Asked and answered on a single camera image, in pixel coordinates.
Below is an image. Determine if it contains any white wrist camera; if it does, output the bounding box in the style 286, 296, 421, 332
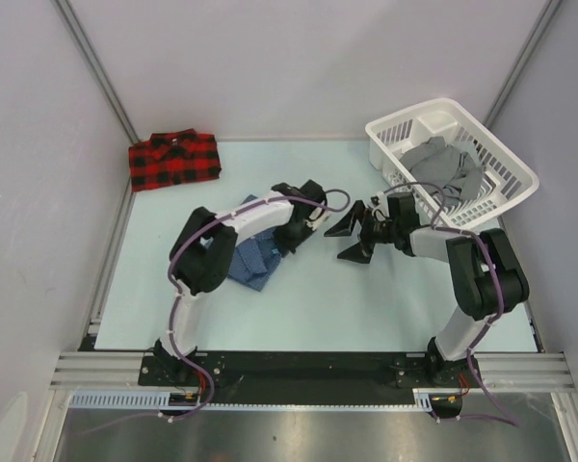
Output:
370, 192, 389, 216
304, 207, 330, 232

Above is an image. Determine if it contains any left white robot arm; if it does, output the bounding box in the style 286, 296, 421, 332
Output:
153, 180, 329, 385

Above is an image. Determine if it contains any white slotted cable duct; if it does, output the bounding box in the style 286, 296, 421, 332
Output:
69, 390, 433, 412

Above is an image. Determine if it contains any white plastic basket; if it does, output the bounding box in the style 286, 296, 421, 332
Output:
365, 98, 539, 229

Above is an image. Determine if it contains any blue checked shirt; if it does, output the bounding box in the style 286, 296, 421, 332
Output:
228, 192, 284, 294

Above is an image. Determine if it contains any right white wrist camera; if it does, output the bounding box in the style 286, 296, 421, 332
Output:
370, 192, 389, 216

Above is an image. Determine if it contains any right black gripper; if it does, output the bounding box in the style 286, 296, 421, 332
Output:
324, 200, 399, 264

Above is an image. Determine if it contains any aluminium rail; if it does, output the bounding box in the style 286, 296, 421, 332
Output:
49, 351, 576, 393

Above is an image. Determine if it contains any red black plaid shirt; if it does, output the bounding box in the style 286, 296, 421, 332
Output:
128, 129, 222, 193

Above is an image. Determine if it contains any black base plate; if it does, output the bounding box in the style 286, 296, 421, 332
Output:
138, 347, 479, 406

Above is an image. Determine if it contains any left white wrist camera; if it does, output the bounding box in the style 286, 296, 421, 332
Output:
304, 207, 330, 232

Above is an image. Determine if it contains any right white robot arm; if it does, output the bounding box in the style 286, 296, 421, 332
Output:
325, 192, 529, 387

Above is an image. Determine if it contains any grey shirt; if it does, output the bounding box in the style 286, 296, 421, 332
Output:
401, 136, 486, 205

